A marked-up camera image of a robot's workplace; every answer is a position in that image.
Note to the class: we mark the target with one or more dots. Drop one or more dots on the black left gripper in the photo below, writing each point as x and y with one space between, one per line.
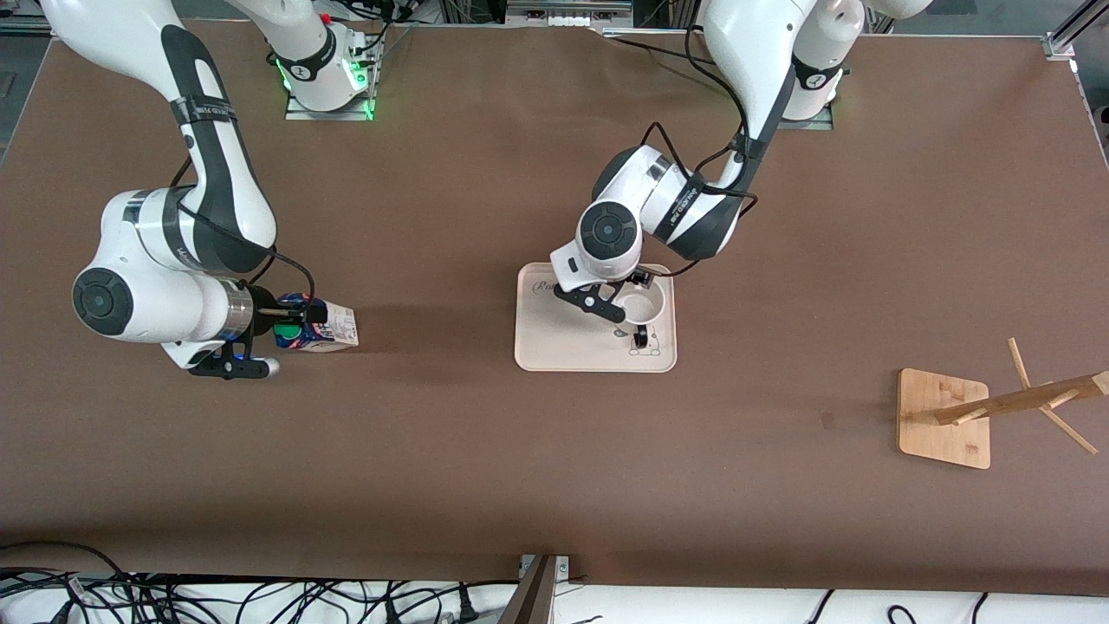
638 279

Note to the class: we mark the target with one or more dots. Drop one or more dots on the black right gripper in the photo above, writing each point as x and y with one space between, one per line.
262 313

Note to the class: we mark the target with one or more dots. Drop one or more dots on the blue white milk carton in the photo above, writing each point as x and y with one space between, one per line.
338 331

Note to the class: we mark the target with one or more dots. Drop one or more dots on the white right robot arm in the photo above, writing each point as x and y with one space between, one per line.
130 260

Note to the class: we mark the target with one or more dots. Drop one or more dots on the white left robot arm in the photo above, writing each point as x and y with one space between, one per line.
754 52

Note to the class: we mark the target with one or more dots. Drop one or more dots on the wooden cup rack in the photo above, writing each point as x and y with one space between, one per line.
940 416

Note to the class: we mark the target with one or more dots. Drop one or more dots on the cream rabbit print tray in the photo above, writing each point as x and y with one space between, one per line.
563 347

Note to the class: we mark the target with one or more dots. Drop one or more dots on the aluminium corner profile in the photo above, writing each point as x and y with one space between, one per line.
1070 36

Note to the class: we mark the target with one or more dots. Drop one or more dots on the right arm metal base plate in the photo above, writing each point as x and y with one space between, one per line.
299 113

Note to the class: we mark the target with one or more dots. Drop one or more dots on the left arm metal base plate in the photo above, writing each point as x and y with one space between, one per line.
819 124

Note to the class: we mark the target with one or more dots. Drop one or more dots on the aluminium profile bracket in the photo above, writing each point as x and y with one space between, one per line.
535 598

